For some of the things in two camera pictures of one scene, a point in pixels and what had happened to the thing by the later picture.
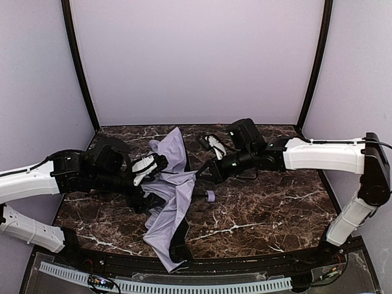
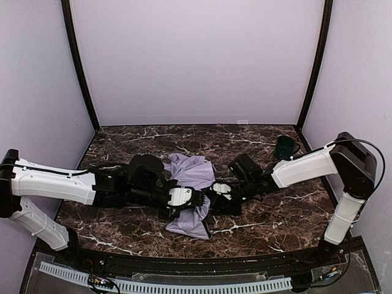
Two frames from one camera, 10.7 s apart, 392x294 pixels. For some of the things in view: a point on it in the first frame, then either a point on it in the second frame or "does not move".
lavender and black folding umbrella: x=168 y=235 to x=198 y=173
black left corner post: x=74 y=46 does not move
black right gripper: x=215 y=171 to x=226 y=202
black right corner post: x=323 y=49 does not move
